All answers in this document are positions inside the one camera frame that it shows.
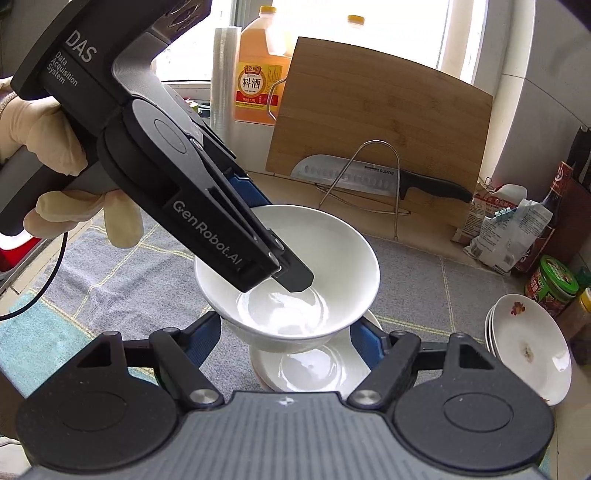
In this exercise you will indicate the red and white bag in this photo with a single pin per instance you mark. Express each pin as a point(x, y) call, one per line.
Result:
point(480, 217)

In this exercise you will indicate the person's left hand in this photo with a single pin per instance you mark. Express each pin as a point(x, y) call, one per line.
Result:
point(51, 134)

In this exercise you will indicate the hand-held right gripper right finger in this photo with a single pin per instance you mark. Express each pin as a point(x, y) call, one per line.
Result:
point(364, 341)

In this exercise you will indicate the yellow cap jug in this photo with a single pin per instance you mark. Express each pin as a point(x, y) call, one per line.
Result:
point(356, 21)

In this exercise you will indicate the dark brown panel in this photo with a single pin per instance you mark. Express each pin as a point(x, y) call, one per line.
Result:
point(577, 207)

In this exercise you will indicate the yellow cap spice bottle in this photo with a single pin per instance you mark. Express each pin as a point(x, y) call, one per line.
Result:
point(577, 318)

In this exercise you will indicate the white fruit-print plate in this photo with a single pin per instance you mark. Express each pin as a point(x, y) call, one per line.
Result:
point(487, 330)
point(531, 332)
point(495, 332)

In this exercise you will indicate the grey checked cloth mat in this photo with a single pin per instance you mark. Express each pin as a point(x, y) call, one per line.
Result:
point(415, 286)

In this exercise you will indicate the teal towel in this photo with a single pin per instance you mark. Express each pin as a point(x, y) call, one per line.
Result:
point(41, 341)

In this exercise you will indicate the dark soy sauce bottle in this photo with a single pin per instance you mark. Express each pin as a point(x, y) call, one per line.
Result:
point(554, 198)

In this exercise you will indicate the bamboo cutting board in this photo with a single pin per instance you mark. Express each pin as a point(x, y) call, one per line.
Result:
point(369, 92)

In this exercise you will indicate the green binder clip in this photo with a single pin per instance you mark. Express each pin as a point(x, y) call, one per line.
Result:
point(504, 214)

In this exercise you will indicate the green lid sauce jar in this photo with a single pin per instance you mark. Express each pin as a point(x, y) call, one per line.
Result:
point(551, 286)

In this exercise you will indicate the red plastic container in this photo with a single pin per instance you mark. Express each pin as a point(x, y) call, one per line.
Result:
point(14, 254)

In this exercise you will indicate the white and blue bag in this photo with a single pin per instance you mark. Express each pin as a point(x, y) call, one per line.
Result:
point(508, 249)

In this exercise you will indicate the cling film roll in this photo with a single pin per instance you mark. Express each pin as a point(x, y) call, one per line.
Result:
point(226, 83)

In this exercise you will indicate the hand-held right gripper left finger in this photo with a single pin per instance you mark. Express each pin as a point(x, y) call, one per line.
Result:
point(203, 341)

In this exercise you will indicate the orange cooking wine jug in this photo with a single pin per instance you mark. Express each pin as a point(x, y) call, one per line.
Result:
point(258, 55)

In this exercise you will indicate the white ceramic bowl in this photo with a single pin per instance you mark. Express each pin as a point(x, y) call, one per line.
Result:
point(332, 258)
point(314, 369)

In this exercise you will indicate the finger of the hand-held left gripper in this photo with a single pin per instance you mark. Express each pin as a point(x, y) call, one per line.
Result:
point(251, 196)
point(295, 277)

